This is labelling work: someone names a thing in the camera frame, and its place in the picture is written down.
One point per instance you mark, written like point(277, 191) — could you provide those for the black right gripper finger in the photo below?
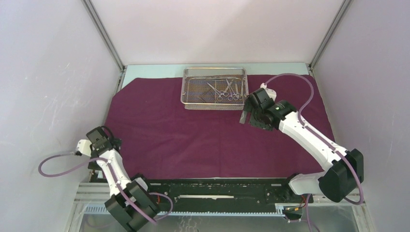
point(250, 103)
point(244, 118)

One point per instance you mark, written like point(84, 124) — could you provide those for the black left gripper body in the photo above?
point(92, 166)

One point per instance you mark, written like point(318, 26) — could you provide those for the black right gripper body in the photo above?
point(257, 115)

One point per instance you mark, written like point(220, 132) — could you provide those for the maroon surgical wrap cloth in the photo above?
point(163, 140)

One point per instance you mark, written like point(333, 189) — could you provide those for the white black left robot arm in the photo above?
point(129, 203)

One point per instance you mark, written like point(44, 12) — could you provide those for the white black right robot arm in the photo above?
point(342, 170)

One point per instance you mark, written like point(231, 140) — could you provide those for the steel surgical scissors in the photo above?
point(218, 94)

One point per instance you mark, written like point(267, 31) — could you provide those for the steel forceps right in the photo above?
point(237, 94)

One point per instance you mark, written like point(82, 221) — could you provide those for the steel forceps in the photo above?
point(229, 90)
point(237, 94)

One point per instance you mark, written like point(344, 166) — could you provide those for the steel forceps left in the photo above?
point(229, 90)

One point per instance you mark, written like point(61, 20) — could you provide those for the steel instrument tray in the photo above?
point(195, 81)

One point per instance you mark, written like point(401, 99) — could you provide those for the steel tweezers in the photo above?
point(207, 97)

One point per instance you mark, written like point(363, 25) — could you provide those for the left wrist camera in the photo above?
point(99, 135)

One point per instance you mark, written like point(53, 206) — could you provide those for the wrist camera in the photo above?
point(99, 135)
point(263, 97)

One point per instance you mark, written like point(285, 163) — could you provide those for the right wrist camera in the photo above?
point(263, 97)

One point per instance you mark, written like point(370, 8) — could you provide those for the aluminium frame rail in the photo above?
point(99, 193)

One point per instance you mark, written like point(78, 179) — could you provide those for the grey cable duct strip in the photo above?
point(99, 209)

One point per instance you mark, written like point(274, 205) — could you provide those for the left corner aluminium post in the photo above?
point(95, 18)

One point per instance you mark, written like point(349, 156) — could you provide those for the corner aluminium post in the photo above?
point(330, 32)
point(95, 18)

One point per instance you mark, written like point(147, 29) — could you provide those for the right corner aluminium post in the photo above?
point(330, 32)

